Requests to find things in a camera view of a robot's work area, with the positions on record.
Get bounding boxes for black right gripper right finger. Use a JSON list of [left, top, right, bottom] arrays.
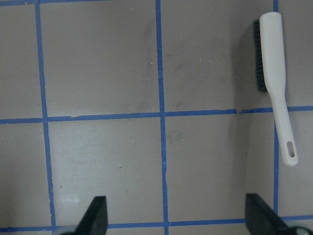
[[245, 193, 313, 235]]

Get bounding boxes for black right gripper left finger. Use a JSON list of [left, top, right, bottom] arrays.
[[56, 196, 108, 235]]

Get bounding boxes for white hand brush black bristles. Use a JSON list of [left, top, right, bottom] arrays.
[[253, 12, 298, 166]]

